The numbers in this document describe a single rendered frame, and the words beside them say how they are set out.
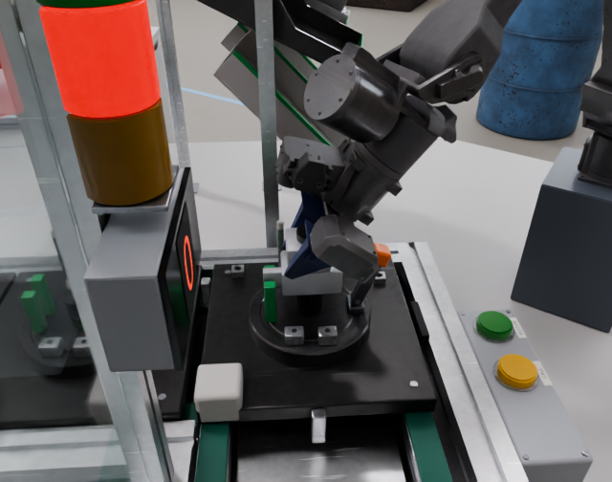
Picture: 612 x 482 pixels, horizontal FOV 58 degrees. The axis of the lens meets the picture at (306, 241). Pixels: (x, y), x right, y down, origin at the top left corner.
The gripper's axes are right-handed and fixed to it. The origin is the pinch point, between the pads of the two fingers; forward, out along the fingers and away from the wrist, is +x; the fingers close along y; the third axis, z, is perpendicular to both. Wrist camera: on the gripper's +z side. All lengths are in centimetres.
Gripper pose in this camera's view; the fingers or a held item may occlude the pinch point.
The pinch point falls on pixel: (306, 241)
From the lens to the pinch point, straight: 58.0
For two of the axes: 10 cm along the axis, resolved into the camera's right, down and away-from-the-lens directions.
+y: 0.7, 5.7, -8.2
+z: -8.0, -4.6, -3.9
